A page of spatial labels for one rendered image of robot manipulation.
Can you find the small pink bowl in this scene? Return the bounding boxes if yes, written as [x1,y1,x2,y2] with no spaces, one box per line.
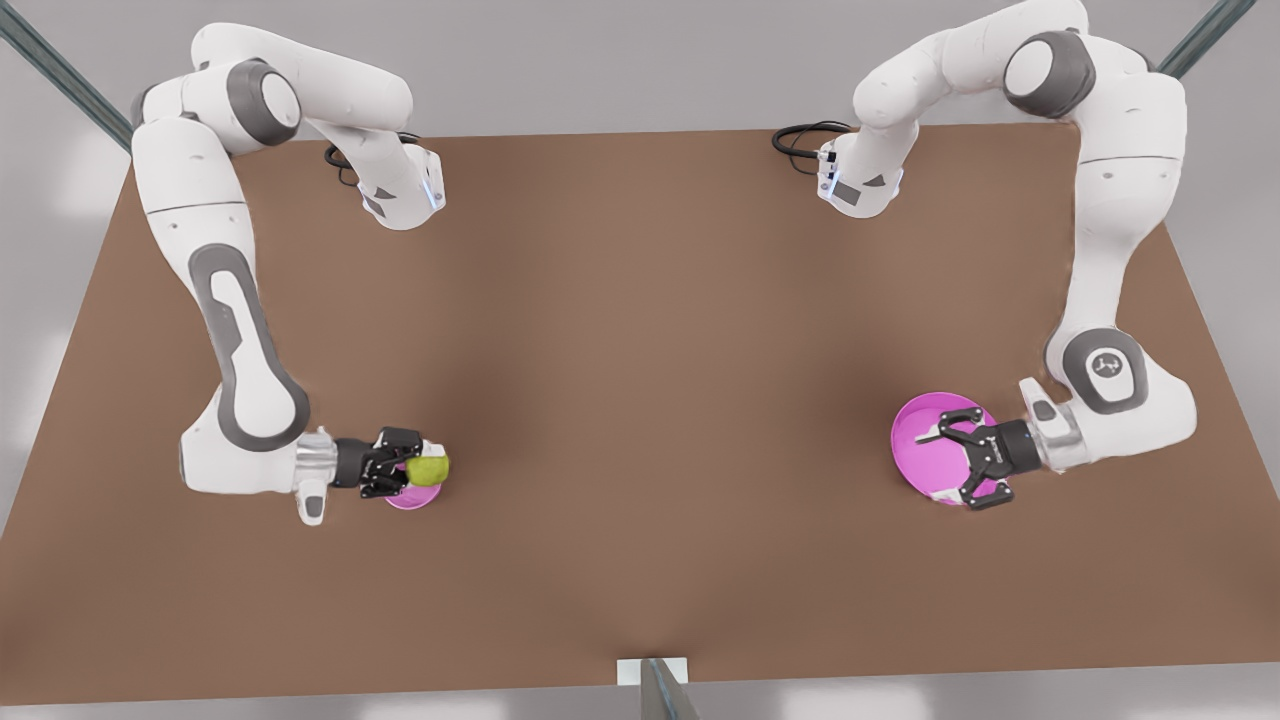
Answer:
[385,462,447,512]

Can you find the pink plate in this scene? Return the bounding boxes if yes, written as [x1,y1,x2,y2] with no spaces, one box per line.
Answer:
[891,392,1012,507]

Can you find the silver frame post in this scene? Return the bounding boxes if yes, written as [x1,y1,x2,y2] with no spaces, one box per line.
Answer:
[0,8,137,153]
[1158,0,1258,80]
[640,658,703,720]

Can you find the white frame post foot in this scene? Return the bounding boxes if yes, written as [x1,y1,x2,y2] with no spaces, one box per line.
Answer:
[616,657,690,687]

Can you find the black cable loop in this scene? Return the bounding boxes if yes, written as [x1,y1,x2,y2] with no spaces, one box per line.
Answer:
[323,132,423,189]
[771,121,854,178]

